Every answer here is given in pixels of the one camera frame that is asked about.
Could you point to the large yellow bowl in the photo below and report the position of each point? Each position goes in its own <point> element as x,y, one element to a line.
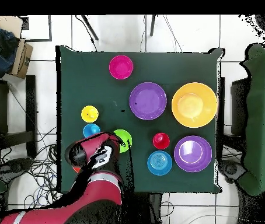
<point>194,105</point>

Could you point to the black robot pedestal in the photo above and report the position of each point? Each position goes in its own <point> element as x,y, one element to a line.
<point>155,205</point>

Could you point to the pink bowl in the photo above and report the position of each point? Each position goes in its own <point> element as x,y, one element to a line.
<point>121,67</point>

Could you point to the blue clothing pile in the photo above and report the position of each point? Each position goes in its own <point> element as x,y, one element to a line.
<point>3,51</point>

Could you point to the dark green tablecloth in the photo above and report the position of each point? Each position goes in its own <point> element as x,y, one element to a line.
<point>88,81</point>

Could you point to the blue bowl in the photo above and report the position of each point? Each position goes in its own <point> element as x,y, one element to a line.
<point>159,162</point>

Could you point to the green bowl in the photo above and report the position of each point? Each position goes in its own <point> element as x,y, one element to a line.
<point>124,136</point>

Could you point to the cardboard box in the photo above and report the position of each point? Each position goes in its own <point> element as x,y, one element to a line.
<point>21,58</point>

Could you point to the black wheeled base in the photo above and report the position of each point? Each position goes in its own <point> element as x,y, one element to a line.
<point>13,168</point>
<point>231,170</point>

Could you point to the white board black frame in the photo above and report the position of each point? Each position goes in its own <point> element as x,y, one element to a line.
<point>36,28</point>

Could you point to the black stand leg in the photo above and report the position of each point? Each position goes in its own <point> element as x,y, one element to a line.
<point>90,28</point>
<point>153,25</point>

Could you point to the red cup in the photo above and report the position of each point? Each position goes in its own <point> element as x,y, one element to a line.
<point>161,141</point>

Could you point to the beige cardboard sheet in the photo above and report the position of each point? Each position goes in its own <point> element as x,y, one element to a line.
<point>8,25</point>

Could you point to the purple bowl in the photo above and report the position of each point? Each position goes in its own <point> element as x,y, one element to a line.
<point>148,101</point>
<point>192,154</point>

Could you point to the blue cup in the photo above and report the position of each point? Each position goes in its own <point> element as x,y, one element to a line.
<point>91,129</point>

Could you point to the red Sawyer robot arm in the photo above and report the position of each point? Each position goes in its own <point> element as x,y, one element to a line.
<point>99,193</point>

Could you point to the yellow cup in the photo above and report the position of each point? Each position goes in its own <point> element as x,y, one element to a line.
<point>89,114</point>

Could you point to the black metal frame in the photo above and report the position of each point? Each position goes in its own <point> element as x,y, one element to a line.
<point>31,105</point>
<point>238,105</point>

